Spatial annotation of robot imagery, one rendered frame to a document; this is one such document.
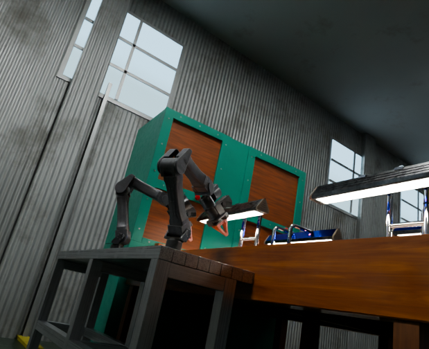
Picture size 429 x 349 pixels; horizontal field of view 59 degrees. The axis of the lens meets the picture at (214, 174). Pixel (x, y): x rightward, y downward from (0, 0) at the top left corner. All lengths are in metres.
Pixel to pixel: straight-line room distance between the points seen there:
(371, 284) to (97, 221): 3.41
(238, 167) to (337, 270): 1.93
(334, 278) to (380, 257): 0.14
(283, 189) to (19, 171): 2.45
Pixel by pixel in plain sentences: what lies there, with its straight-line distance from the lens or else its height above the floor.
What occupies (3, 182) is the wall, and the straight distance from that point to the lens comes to 3.99.
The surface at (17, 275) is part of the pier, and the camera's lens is 3.86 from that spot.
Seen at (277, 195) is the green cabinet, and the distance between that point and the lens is 3.10.
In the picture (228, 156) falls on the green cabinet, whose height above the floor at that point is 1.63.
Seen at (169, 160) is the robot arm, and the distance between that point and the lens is 1.43.
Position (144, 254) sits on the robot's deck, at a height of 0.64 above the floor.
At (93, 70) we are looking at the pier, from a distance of 4.44.
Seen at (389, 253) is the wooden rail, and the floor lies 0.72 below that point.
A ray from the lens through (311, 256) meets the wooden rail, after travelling 1.15.
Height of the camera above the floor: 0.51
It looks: 20 degrees up
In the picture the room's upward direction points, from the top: 12 degrees clockwise
